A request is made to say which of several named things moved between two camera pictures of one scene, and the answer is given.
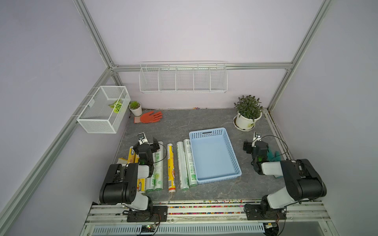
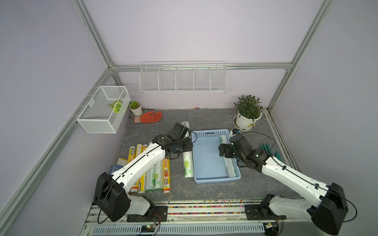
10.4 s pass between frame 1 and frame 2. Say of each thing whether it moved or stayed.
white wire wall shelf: stayed
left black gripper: moved
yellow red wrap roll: moved
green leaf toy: stayed
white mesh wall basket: stayed
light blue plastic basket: stayed
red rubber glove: stayed
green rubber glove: stayed
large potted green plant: stayed
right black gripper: moved
